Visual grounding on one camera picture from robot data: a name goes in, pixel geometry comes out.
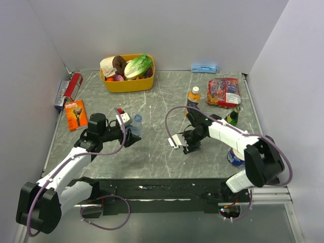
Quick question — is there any white blue can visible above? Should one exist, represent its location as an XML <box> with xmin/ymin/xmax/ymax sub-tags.
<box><xmin>227</xmin><ymin>148</ymin><xmax>245</xmax><ymax>169</ymax></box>

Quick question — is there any white bottle cap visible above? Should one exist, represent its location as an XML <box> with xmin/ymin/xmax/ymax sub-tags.
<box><xmin>192</xmin><ymin>87</ymin><xmax>199</xmax><ymax>94</ymax></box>

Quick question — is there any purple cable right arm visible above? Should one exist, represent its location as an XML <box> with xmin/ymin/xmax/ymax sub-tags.
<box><xmin>165</xmin><ymin>105</ymin><xmax>294</xmax><ymax>221</ymax></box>

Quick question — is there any plush cabbage toy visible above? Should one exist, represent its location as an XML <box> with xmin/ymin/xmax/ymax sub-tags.
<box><xmin>124</xmin><ymin>54</ymin><xmax>153</xmax><ymax>79</ymax></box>

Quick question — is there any red box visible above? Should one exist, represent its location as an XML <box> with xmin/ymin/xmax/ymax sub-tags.
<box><xmin>64</xmin><ymin>73</ymin><xmax>83</xmax><ymax>102</ymax></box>

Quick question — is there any small dark jar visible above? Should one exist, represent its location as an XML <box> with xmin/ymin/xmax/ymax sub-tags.
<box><xmin>224</xmin><ymin>106</ymin><xmax>241</xmax><ymax>127</ymax></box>

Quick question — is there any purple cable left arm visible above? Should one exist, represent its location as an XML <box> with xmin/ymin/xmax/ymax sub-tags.
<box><xmin>26</xmin><ymin>107</ymin><xmax>131</xmax><ymax>238</ymax></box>

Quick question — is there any orange drink bottle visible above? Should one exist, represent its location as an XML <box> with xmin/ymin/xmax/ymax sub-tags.
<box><xmin>186</xmin><ymin>90</ymin><xmax>200</xmax><ymax>107</ymax></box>

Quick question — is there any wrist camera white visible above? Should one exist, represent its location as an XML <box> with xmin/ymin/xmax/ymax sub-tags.
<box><xmin>116</xmin><ymin>108</ymin><xmax>133</xmax><ymax>127</ymax></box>
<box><xmin>168</xmin><ymin>134</ymin><xmax>188</xmax><ymax>149</ymax></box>

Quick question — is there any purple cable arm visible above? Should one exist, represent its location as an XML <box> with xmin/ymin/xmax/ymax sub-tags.
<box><xmin>165</xmin><ymin>105</ymin><xmax>294</xmax><ymax>221</ymax></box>
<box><xmin>26</xmin><ymin>107</ymin><xmax>131</xmax><ymax>238</ymax></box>

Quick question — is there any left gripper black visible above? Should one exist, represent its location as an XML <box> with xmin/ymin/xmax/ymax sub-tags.
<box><xmin>100</xmin><ymin>124</ymin><xmax>141</xmax><ymax>147</ymax></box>

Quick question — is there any red snack bag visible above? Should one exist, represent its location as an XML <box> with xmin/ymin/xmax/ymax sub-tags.
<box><xmin>206</xmin><ymin>77</ymin><xmax>241</xmax><ymax>109</ymax></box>

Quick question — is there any aluminium frame rail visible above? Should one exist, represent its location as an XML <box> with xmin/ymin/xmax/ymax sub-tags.
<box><xmin>252</xmin><ymin>186</ymin><xmax>293</xmax><ymax>205</ymax></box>

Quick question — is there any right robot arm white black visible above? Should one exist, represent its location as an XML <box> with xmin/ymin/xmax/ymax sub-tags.
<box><xmin>184</xmin><ymin>107</ymin><xmax>285</xmax><ymax>202</ymax></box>

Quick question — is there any brown beige plush toy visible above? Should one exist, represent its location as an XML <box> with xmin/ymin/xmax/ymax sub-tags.
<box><xmin>100</xmin><ymin>56</ymin><xmax>127</xmax><ymax>78</ymax></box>

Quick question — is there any orange razor box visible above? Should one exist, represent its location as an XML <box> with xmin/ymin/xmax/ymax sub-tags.
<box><xmin>65</xmin><ymin>100</ymin><xmax>88</xmax><ymax>132</ymax></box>

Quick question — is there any blue tissue pack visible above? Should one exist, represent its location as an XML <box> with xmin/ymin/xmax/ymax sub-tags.
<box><xmin>191</xmin><ymin>65</ymin><xmax>219</xmax><ymax>73</ymax></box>

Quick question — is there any clear blue water bottle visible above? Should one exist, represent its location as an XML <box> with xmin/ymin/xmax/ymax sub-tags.
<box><xmin>129</xmin><ymin>114</ymin><xmax>142</xmax><ymax>137</ymax></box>

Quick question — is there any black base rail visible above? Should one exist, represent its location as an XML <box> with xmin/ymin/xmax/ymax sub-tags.
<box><xmin>73</xmin><ymin>177</ymin><xmax>280</xmax><ymax>216</ymax></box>

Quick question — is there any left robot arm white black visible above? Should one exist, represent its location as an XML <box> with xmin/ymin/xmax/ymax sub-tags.
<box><xmin>16</xmin><ymin>109</ymin><xmax>141</xmax><ymax>237</ymax></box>

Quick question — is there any yellow plastic basket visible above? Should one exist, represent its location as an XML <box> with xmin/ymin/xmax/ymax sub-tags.
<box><xmin>100</xmin><ymin>54</ymin><xmax>155</xmax><ymax>93</ymax></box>

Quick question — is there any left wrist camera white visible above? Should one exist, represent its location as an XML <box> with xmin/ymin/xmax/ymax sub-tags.
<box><xmin>116</xmin><ymin>108</ymin><xmax>133</xmax><ymax>127</ymax></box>

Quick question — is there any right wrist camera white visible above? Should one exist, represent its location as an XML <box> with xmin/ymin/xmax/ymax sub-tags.
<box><xmin>168</xmin><ymin>134</ymin><xmax>188</xmax><ymax>149</ymax></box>

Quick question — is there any purple grey box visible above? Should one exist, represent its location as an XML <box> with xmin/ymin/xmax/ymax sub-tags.
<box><xmin>54</xmin><ymin>80</ymin><xmax>69</xmax><ymax>110</ymax></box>

